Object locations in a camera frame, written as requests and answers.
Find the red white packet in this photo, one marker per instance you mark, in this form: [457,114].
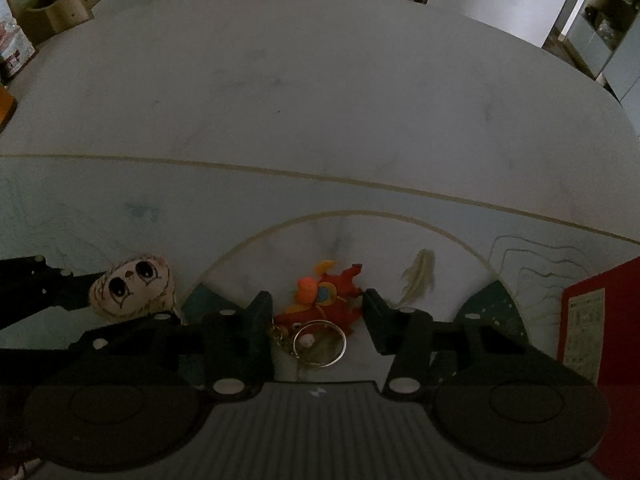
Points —
[15,40]

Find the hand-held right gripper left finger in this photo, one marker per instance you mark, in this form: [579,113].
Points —
[261,332]

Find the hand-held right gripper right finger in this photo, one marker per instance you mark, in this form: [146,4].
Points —
[376,325]

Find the doll head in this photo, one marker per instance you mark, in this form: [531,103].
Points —
[132,285]

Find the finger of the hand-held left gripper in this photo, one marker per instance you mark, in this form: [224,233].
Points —
[45,285]

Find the red cardboard box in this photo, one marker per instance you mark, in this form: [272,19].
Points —
[620,320]

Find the dark teal fan-shaped mat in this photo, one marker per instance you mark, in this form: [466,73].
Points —
[492,320]

